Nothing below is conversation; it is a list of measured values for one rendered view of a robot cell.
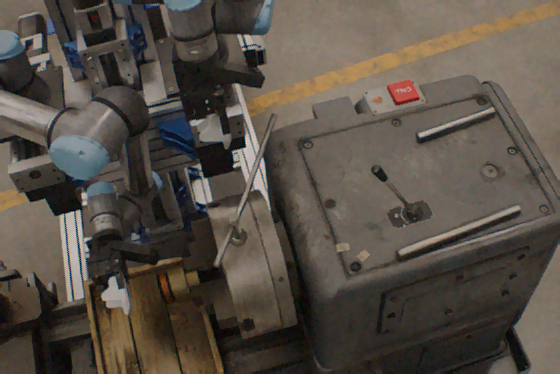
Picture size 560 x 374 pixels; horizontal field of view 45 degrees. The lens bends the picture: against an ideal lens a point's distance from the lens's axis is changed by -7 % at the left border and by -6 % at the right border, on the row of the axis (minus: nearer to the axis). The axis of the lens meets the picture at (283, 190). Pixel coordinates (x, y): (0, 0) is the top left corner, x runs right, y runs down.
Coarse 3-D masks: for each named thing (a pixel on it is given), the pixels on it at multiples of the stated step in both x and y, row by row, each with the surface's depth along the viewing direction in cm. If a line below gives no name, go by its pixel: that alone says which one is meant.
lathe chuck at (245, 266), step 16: (224, 208) 151; (224, 224) 147; (256, 240) 145; (224, 256) 144; (240, 256) 144; (256, 256) 144; (224, 272) 143; (240, 272) 143; (256, 272) 144; (240, 288) 144; (256, 288) 144; (272, 288) 145; (240, 304) 144; (256, 304) 145; (272, 304) 146; (240, 320) 146; (256, 320) 148; (272, 320) 149
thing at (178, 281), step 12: (180, 264) 156; (156, 276) 155; (168, 276) 154; (180, 276) 154; (192, 276) 155; (168, 288) 154; (180, 288) 154; (168, 300) 155; (180, 300) 155; (192, 300) 156
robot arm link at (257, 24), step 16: (224, 0) 166; (240, 0) 164; (256, 0) 165; (272, 0) 167; (224, 16) 168; (240, 16) 167; (256, 16) 167; (272, 16) 174; (224, 32) 172; (240, 32) 171; (256, 32) 170
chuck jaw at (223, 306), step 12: (192, 288) 154; (204, 288) 154; (216, 288) 153; (204, 300) 151; (216, 300) 151; (228, 300) 151; (216, 312) 149; (228, 312) 149; (228, 324) 150; (240, 324) 148; (252, 324) 150
